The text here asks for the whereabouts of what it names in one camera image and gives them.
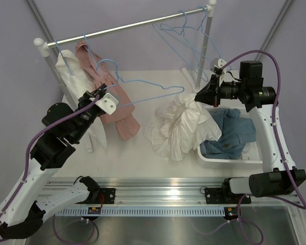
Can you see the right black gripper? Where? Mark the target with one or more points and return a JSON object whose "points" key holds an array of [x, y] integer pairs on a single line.
{"points": [[208, 95]]}

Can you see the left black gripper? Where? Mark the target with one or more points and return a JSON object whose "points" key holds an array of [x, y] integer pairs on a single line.
{"points": [[87, 95]]}

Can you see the blue hanger of blouse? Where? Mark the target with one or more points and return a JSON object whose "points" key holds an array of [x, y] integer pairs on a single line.
{"points": [[120, 79]]}

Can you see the white ruffled blouse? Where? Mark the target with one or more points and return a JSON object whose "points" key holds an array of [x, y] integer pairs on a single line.
{"points": [[180, 126]]}

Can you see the blue denim skirt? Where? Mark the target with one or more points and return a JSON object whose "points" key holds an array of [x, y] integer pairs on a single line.
{"points": [[236, 132]]}

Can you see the blue hanger of denim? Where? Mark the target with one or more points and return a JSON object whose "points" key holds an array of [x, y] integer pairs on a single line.
{"points": [[200, 74]]}

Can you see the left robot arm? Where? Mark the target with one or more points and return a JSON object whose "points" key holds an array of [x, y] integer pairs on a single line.
{"points": [[22, 212]]}

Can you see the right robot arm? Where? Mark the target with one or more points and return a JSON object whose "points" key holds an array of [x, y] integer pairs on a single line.
{"points": [[280, 175]]}

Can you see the white shirt on hanger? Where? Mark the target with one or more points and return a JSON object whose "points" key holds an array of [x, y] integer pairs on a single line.
{"points": [[77, 84]]}

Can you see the blue hanger of dress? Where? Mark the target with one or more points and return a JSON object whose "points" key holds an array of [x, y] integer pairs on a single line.
{"points": [[96, 64]]}

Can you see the blue hanger of shirt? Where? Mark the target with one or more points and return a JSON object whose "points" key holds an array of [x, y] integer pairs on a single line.
{"points": [[63, 57]]}

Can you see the pink dress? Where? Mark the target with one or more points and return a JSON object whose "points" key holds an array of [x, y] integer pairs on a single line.
{"points": [[127, 126]]}

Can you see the metal clothes rack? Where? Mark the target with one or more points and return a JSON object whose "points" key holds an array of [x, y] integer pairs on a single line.
{"points": [[187, 81]]}

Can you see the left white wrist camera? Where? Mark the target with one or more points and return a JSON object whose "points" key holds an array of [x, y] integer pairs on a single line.
{"points": [[108, 103]]}

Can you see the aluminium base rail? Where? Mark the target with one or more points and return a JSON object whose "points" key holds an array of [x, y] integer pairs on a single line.
{"points": [[155, 191]]}

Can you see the white slotted cable duct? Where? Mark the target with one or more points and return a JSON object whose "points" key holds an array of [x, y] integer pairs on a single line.
{"points": [[84, 211]]}

